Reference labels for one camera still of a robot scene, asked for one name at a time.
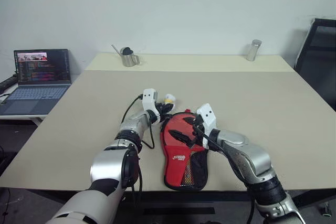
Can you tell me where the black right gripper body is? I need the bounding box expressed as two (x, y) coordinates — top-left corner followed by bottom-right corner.
(189, 115), (207, 149)

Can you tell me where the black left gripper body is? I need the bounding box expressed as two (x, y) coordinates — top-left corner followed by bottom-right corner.
(154, 102), (169, 116)

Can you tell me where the white yellow ball packet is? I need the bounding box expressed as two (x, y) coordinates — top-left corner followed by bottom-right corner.
(162, 93), (176, 105)

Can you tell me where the black red paddle case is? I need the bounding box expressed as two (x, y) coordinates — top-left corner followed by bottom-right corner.
(160, 109), (211, 191)

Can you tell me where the steel watering can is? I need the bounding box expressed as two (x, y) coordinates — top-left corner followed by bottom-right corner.
(110, 44), (142, 67)

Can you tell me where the metal shaker bottle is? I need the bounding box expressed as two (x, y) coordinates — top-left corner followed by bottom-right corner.
(246, 39), (263, 61)

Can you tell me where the open blue laptop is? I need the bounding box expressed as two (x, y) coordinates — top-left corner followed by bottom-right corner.
(0, 48), (73, 116)

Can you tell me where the black office chair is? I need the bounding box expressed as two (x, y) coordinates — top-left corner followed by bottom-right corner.
(293, 18), (336, 112)

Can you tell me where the long black device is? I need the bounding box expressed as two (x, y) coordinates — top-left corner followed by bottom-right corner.
(0, 76), (17, 91)

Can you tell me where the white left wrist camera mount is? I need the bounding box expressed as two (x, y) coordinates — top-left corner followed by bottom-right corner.
(141, 88), (161, 124)

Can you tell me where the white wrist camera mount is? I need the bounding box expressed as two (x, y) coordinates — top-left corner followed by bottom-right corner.
(141, 88), (161, 124)
(196, 102), (218, 148)

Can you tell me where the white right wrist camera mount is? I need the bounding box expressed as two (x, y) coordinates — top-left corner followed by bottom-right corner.
(196, 102), (218, 148)

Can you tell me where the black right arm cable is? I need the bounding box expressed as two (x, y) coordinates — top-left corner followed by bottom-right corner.
(193, 126), (255, 224)

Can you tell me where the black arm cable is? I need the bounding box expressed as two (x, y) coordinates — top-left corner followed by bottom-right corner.
(193, 126), (255, 224)
(122, 94), (155, 206)

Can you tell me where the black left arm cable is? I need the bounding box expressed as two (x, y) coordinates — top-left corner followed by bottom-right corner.
(122, 94), (155, 206)

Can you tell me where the black table frame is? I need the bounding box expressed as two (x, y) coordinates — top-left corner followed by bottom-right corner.
(123, 191), (253, 224)

